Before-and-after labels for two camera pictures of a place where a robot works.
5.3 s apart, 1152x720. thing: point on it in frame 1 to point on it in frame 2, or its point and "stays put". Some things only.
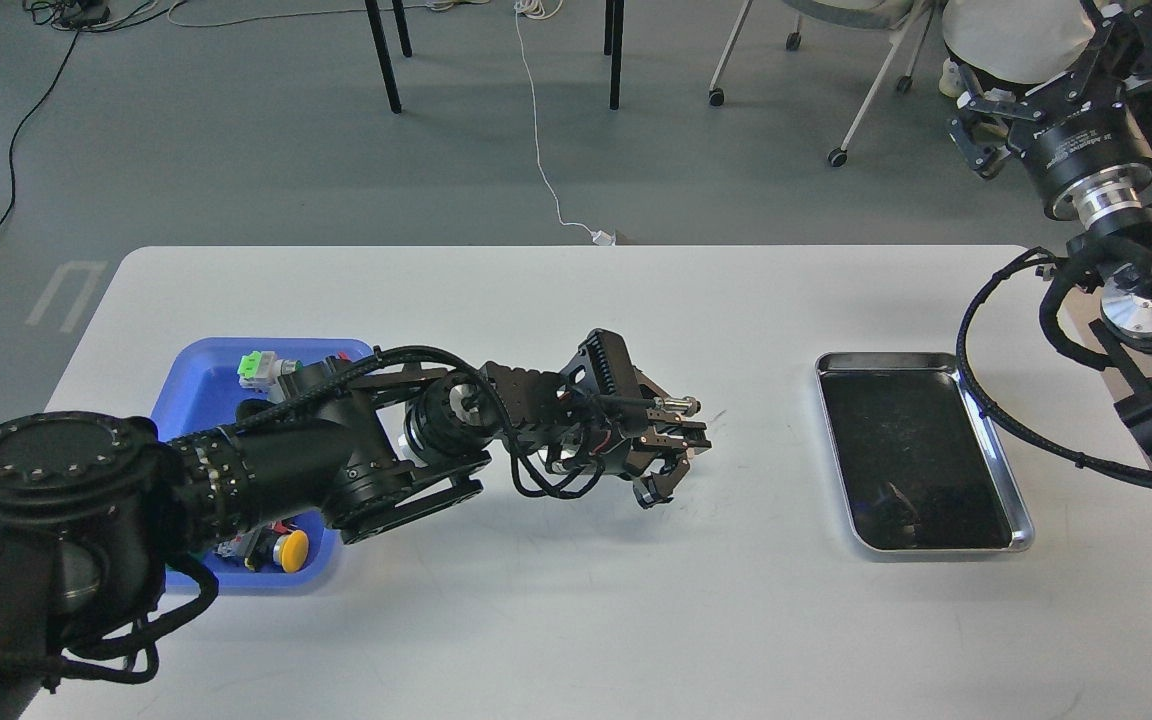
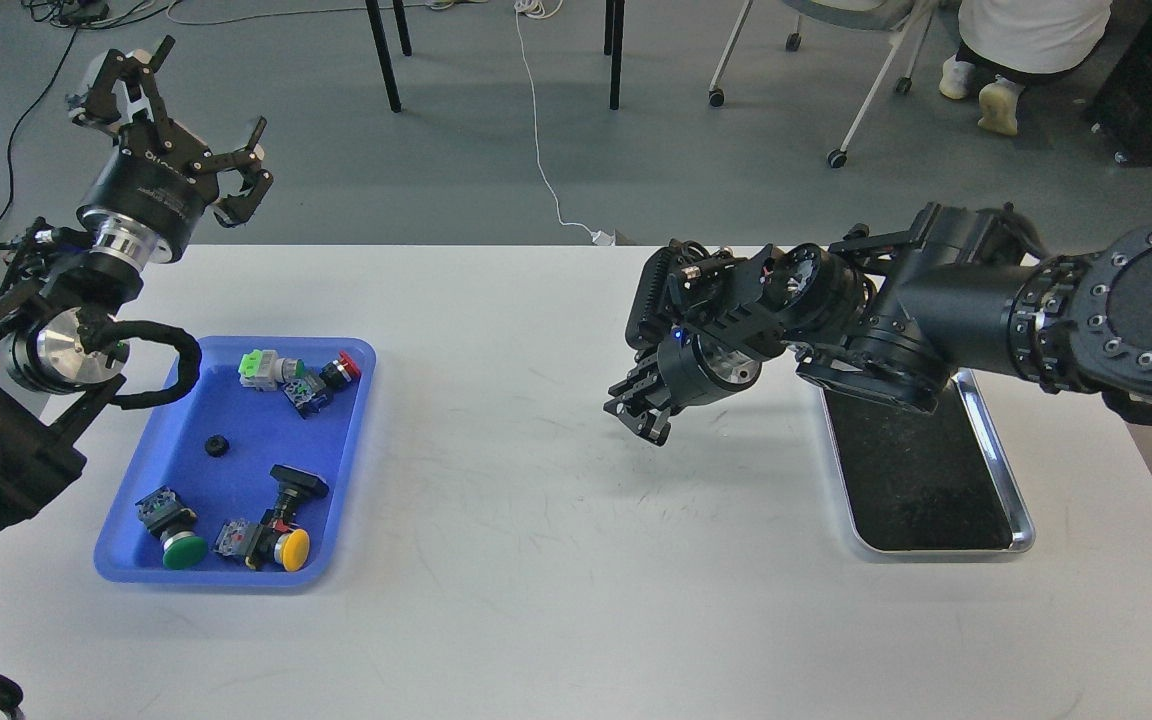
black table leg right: (613, 45) stays put
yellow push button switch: (275, 543) stays put
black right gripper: (1090, 160) to (704, 324)
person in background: (1011, 42) stays put
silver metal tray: (921, 468) stays put
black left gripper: (610, 401) to (145, 200)
